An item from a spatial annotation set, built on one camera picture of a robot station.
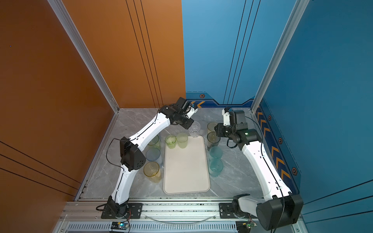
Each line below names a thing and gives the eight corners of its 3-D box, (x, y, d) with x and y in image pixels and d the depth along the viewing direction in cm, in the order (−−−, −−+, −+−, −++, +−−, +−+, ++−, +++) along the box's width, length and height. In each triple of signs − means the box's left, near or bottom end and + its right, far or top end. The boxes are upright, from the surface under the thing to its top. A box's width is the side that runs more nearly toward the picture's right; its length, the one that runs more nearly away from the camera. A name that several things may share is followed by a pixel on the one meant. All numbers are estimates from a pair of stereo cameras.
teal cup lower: (209, 177, 86) (211, 170, 78) (208, 165, 91) (209, 158, 83) (221, 177, 86) (223, 170, 78) (219, 165, 91) (222, 158, 83)
